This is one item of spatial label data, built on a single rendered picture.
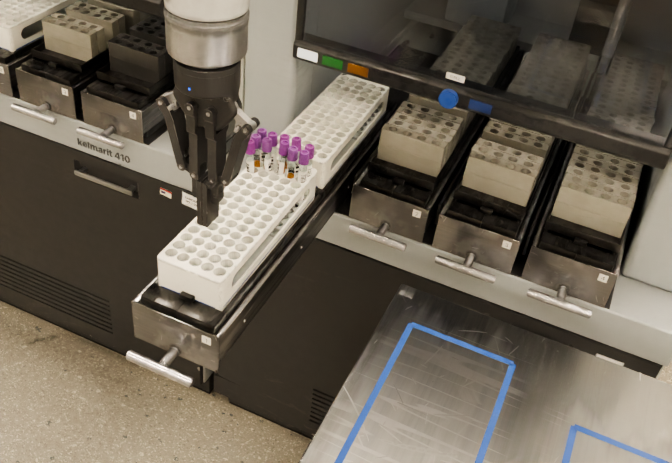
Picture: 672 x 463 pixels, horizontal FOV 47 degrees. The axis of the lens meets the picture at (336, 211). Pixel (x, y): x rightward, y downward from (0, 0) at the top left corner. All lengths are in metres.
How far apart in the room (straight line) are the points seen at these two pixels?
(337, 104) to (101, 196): 0.55
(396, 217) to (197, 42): 0.57
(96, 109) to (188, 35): 0.71
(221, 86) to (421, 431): 0.45
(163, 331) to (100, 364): 1.01
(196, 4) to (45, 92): 0.81
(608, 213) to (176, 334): 0.68
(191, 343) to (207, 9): 0.46
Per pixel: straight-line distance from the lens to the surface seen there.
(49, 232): 1.83
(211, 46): 0.83
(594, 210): 1.27
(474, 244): 1.26
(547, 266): 1.26
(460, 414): 0.96
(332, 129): 1.31
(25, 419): 2.00
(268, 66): 1.36
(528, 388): 1.01
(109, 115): 1.50
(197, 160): 0.95
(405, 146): 1.30
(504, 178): 1.27
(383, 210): 1.28
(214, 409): 1.95
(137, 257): 1.68
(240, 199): 1.14
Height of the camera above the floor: 1.56
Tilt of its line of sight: 38 degrees down
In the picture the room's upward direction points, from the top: 7 degrees clockwise
